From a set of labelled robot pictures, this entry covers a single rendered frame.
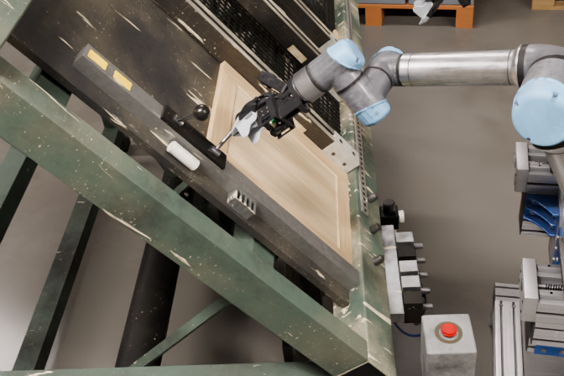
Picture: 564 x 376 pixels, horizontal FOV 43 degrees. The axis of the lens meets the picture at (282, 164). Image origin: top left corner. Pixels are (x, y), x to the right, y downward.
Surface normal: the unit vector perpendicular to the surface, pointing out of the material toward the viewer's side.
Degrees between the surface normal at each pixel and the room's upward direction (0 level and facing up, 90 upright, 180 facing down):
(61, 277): 0
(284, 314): 90
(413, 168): 0
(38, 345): 0
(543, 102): 84
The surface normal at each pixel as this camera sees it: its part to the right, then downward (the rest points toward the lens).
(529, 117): -0.50, 0.48
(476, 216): -0.10, -0.77
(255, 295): -0.04, 0.63
